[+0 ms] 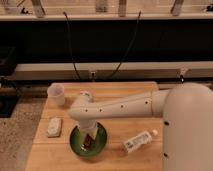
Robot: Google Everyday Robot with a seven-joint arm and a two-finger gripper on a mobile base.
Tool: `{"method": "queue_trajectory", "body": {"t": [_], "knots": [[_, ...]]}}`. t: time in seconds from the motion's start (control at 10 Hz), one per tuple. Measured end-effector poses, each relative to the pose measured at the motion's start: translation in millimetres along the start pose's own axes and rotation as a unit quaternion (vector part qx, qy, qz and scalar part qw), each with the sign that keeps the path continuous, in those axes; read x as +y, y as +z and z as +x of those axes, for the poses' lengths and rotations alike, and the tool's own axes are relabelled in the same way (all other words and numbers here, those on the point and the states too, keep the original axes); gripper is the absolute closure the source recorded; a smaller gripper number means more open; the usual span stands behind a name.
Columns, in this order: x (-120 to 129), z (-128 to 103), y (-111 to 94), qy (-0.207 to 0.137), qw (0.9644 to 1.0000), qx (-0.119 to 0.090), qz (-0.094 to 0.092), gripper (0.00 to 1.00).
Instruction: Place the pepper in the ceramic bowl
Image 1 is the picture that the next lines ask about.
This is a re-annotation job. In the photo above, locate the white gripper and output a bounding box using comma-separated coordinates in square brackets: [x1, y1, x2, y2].
[78, 120, 98, 147]

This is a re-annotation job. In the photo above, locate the red and yellow pepper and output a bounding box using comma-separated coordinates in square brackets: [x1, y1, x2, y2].
[88, 131, 97, 142]

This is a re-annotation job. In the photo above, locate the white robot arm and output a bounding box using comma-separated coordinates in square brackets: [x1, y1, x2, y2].
[70, 83, 213, 171]

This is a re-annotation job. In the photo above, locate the green ceramic bowl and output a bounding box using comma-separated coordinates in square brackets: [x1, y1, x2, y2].
[69, 123, 107, 158]

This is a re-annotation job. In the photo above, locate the white sponge block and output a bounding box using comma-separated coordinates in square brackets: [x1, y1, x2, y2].
[47, 117, 62, 138]

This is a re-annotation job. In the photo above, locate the white plastic bottle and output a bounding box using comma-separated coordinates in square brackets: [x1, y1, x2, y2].
[123, 129, 158, 154]

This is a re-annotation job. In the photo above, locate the translucent plastic cup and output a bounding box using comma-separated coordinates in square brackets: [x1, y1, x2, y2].
[47, 83, 65, 106]

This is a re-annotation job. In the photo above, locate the wall power outlet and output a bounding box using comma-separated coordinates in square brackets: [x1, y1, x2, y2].
[89, 71, 96, 80]

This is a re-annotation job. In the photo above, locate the black cable left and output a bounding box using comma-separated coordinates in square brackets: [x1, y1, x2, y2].
[63, 11, 82, 81]

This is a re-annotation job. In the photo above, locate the black cable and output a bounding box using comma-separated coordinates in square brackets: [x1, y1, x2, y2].
[63, 11, 82, 81]
[105, 10, 142, 80]

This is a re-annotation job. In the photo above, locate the black cable right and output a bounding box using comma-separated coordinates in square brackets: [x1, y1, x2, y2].
[105, 10, 142, 80]

